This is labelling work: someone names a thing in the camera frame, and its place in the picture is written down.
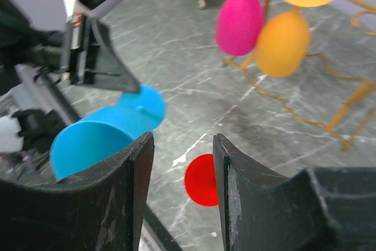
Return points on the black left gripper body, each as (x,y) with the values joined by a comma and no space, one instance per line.
(77,57)

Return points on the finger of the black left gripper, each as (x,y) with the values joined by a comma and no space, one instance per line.
(103,68)

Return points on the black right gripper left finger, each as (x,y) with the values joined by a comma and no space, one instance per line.
(99,208)

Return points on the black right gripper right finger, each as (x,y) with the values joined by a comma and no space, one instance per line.
(321,208)

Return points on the blue wine glass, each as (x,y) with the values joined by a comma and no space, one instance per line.
(106,131)

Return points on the red wine glass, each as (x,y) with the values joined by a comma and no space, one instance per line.
(200,181)

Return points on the orange wine glass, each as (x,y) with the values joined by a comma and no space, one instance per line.
(285,39)

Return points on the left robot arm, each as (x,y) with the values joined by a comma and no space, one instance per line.
(20,43)

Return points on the pink wine glass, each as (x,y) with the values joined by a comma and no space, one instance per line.
(238,25)

